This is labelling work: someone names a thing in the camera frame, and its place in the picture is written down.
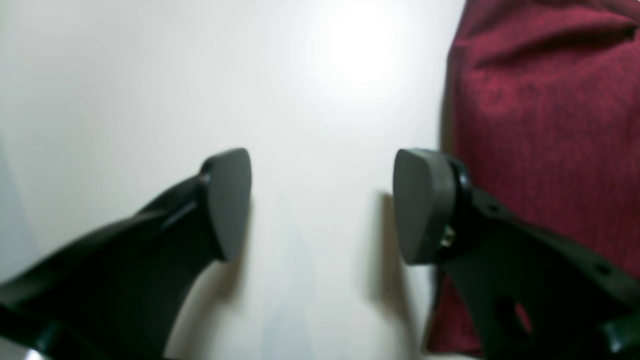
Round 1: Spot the dark red t-shirt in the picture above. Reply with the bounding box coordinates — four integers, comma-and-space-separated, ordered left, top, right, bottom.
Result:
425, 0, 640, 357

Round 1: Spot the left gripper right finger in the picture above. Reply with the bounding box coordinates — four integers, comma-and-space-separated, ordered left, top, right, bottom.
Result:
393, 148, 640, 360

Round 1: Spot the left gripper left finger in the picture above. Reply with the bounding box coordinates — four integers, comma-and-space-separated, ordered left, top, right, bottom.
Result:
0, 148, 252, 360

